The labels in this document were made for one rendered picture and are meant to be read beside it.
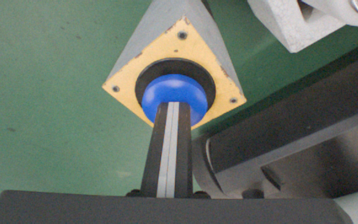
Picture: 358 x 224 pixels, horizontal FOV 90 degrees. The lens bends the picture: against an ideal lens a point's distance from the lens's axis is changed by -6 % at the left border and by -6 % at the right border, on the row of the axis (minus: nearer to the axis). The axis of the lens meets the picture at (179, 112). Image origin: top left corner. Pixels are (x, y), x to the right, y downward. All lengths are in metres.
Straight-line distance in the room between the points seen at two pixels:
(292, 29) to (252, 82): 0.27
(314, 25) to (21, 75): 0.64
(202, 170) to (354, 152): 0.33
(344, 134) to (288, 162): 0.12
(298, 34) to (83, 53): 0.44
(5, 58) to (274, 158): 0.68
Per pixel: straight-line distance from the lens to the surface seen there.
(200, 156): 0.51
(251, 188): 0.49
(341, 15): 0.22
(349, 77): 0.50
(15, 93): 0.72
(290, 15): 0.27
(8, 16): 0.57
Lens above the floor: 0.42
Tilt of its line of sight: 48 degrees down
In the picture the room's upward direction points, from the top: 178 degrees counter-clockwise
